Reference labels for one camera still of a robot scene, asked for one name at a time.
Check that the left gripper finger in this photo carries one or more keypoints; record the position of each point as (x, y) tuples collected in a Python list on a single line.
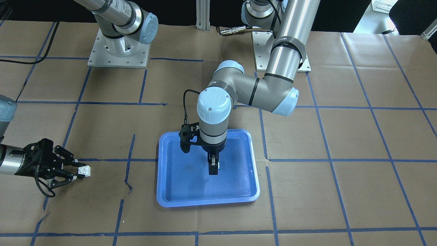
[(211, 163), (216, 159)]

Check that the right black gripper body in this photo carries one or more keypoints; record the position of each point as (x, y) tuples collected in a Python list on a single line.
[(45, 160)]

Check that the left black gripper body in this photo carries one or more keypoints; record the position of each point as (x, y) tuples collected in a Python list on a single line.
[(212, 148)]

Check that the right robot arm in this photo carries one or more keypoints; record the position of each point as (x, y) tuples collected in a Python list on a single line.
[(125, 30)]

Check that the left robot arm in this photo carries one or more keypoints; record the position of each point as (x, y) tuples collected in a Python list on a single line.
[(274, 92)]

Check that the blue plastic tray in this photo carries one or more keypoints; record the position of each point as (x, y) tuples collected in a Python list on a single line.
[(183, 179)]

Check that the brown paper table mat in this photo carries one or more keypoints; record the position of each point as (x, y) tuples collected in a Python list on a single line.
[(354, 164)]

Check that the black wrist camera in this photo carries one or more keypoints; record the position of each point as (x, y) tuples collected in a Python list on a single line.
[(189, 135)]

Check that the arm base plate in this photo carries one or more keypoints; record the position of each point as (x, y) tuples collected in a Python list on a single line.
[(118, 53), (280, 57)]

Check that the aluminium frame post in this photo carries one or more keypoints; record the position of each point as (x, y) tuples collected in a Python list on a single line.
[(203, 15)]

